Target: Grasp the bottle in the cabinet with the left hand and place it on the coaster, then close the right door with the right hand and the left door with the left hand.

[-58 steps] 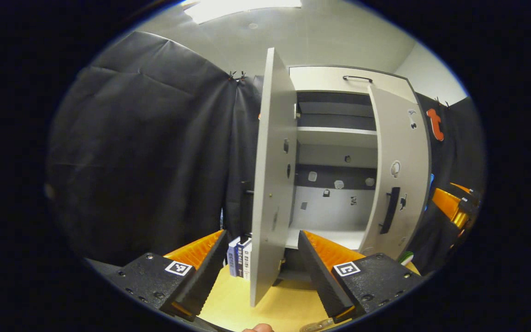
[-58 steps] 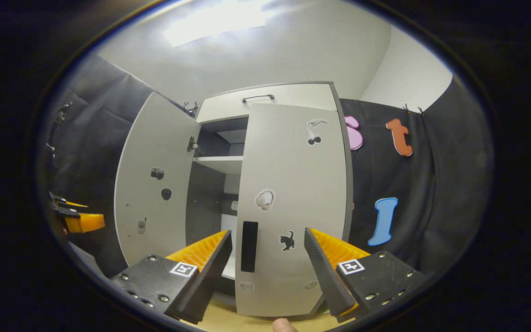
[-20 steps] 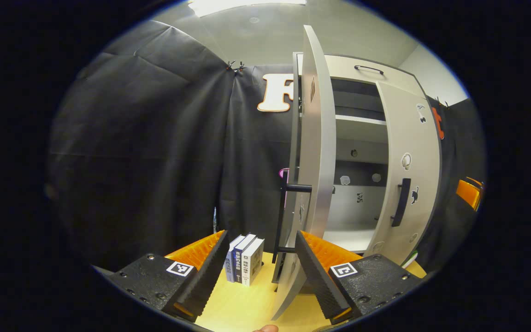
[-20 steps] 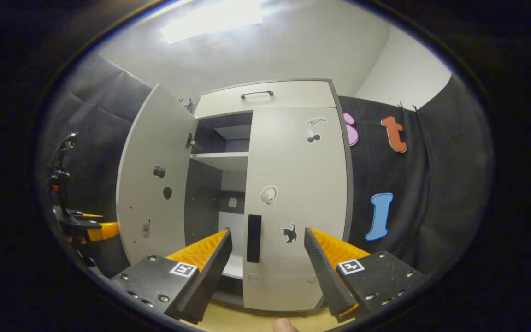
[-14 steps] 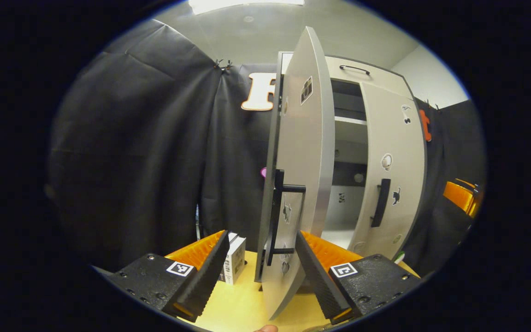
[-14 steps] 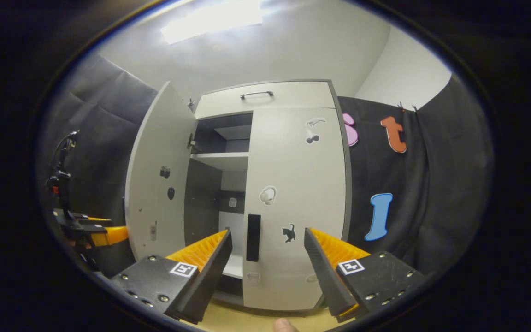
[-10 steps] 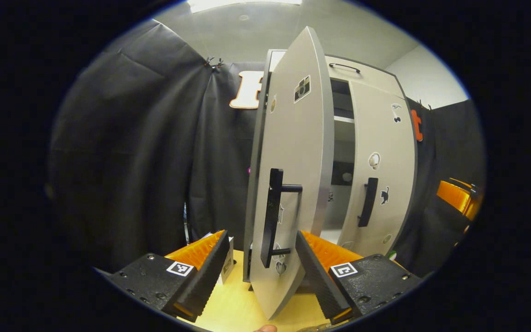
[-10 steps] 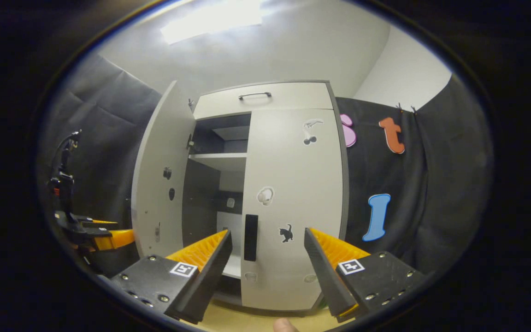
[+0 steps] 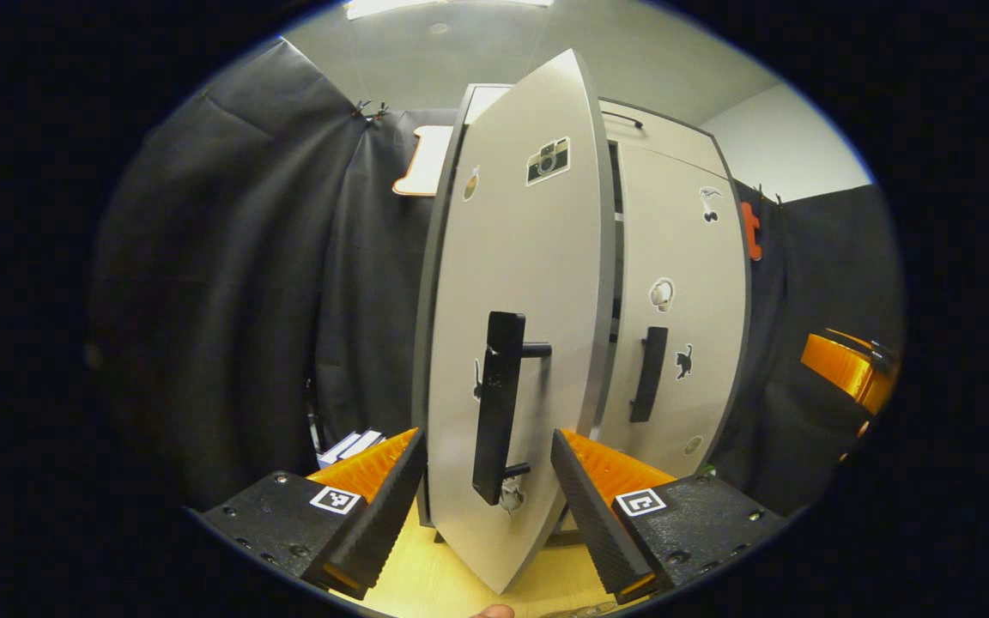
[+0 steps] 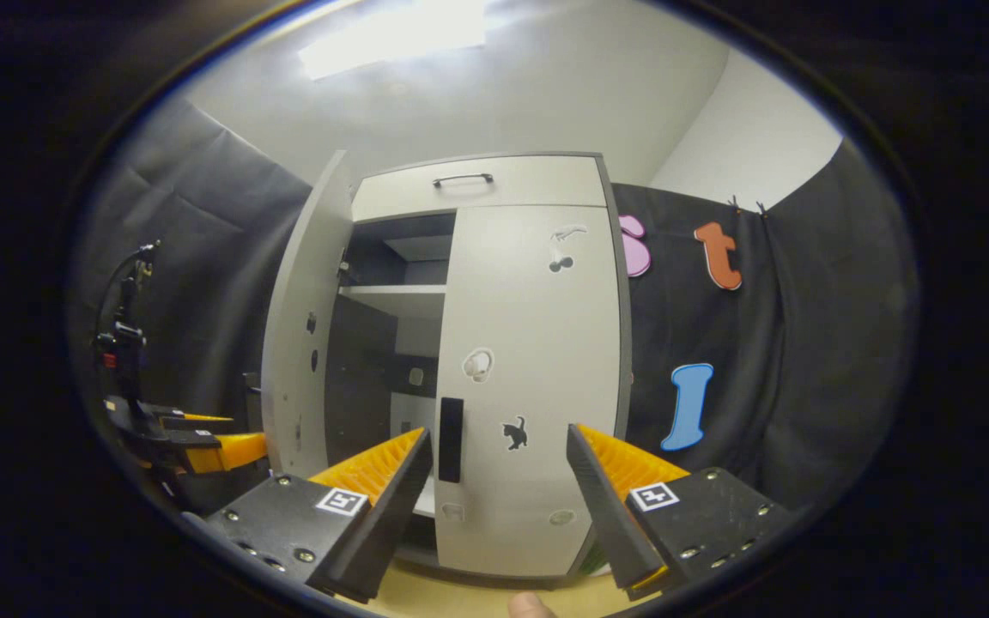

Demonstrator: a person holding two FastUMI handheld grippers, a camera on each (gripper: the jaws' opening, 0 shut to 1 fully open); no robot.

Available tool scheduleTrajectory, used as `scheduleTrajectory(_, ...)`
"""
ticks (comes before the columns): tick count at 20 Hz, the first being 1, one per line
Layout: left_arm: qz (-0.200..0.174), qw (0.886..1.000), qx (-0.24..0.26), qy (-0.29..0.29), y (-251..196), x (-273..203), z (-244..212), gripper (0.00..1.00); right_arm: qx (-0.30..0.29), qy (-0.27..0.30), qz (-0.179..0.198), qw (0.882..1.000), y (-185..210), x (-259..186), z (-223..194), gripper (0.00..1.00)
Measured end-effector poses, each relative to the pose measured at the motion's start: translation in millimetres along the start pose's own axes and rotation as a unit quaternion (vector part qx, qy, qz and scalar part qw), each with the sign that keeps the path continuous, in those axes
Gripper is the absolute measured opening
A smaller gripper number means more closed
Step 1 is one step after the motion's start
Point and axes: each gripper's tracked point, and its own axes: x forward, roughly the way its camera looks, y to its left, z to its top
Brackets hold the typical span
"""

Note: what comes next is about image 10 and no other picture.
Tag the green white object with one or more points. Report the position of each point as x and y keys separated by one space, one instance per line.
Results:
x=597 y=560

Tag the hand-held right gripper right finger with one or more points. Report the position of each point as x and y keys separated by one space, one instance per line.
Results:
x=606 y=515

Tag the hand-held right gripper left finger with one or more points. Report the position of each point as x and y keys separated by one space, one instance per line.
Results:
x=387 y=515

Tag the white cabinet door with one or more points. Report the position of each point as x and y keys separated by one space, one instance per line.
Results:
x=537 y=343
x=297 y=343

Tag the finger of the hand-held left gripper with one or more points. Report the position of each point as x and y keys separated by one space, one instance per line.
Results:
x=228 y=452
x=194 y=423

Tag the white grey cabinet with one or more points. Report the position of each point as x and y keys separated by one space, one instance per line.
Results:
x=357 y=386

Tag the white cabinet shelf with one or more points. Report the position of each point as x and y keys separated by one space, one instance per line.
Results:
x=396 y=300
x=426 y=498

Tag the white cabinet drawer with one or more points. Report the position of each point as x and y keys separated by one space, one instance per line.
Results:
x=529 y=184

